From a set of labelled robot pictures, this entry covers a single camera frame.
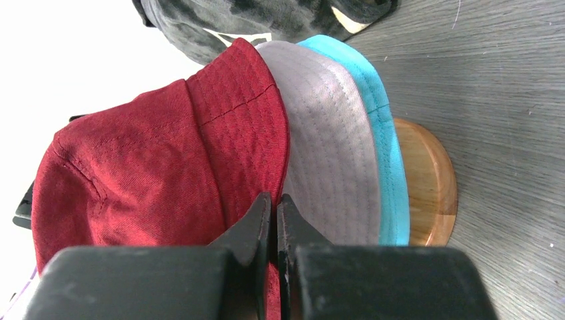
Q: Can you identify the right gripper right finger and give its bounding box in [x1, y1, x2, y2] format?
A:
[277, 195, 497, 319]

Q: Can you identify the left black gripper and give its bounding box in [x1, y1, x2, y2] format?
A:
[12, 180, 35, 230]

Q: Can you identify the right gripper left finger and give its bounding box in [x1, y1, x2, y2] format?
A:
[24, 192, 271, 320]

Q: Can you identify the grey bucket hat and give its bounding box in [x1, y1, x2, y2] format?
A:
[257, 41, 381, 245]

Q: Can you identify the turquoise bucket hat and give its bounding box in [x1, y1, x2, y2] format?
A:
[298, 35, 410, 246]

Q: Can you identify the dark red bucket hat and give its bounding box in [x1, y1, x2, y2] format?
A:
[31, 37, 291, 320]

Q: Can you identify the wooden hat stand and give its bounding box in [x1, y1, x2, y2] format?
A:
[394, 118, 458, 246]

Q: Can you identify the black floral plush blanket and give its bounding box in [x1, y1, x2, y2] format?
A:
[133, 0, 398, 65]

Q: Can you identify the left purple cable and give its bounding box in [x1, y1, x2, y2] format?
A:
[9, 265, 41, 310]

